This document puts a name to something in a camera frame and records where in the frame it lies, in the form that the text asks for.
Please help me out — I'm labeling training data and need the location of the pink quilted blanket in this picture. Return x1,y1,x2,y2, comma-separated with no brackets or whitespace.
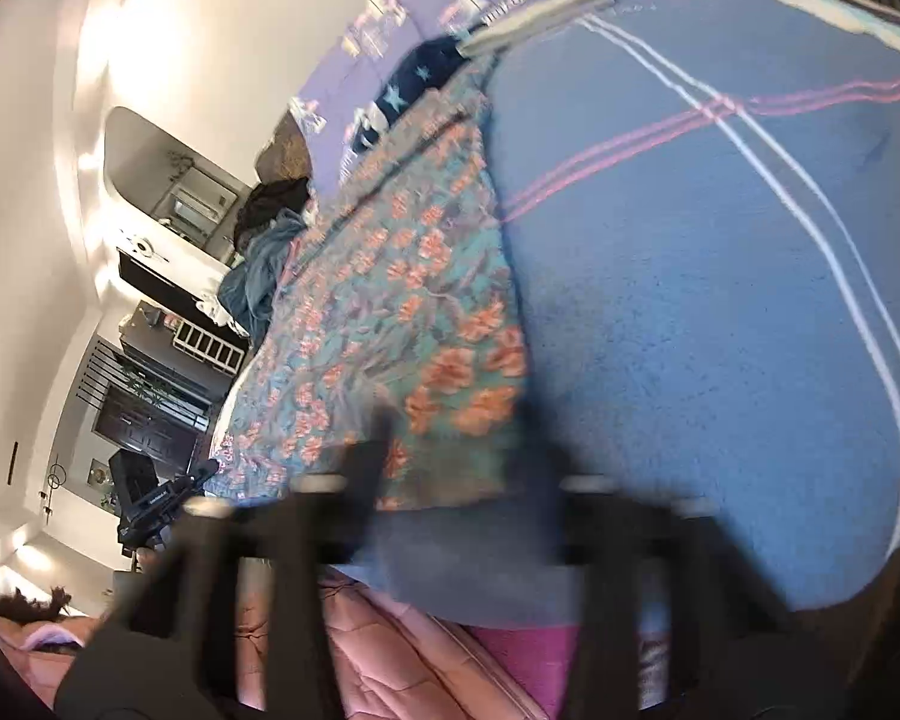
0,568,571,720

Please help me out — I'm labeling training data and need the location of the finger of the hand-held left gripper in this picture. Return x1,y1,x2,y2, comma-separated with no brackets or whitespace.
180,457,221,502

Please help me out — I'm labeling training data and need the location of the black clothes pile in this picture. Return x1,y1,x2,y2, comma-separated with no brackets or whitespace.
235,177,314,238

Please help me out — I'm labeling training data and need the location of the navy star fleece blanket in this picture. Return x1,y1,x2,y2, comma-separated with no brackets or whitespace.
349,36,472,156

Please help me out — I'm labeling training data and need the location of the purple tree print duvet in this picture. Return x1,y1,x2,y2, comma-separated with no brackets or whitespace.
289,0,695,192

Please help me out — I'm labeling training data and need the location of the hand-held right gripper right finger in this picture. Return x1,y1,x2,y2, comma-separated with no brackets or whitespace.
559,469,803,720

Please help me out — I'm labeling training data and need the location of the brown patterned pillow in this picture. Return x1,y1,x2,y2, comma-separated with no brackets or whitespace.
255,115,314,185

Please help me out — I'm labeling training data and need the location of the floral teal shirt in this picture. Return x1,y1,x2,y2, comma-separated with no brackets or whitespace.
214,64,530,517

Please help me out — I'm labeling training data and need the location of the magenta garment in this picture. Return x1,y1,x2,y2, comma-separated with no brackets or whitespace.
461,621,582,720

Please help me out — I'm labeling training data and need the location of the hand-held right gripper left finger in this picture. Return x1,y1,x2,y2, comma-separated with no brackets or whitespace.
56,409,395,720

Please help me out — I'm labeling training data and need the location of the blue-grey fleece blanket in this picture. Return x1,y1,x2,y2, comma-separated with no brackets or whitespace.
217,208,310,347

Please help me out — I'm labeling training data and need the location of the blue striped bedsheet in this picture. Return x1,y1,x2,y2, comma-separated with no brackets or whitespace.
322,0,900,627

